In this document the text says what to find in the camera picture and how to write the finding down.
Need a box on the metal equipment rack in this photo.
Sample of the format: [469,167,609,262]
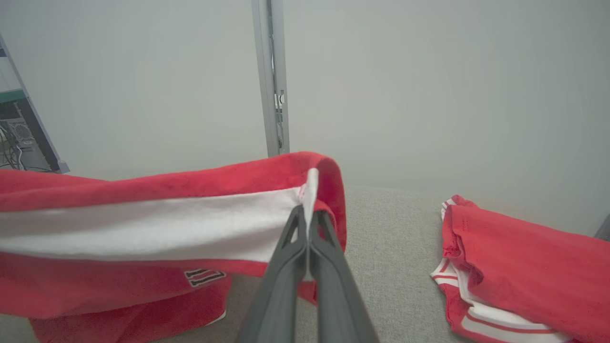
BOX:
[0,33,71,173]

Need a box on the red white sports shirt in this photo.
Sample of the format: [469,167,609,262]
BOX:
[430,194,610,343]

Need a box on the grey metal partition post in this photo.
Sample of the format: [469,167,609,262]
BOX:
[251,0,290,158]

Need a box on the red shorts white stripe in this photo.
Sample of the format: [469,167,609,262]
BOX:
[0,151,347,343]

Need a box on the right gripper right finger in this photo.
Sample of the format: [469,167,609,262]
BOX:
[310,211,380,343]

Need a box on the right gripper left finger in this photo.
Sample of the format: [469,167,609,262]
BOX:
[237,205,309,343]

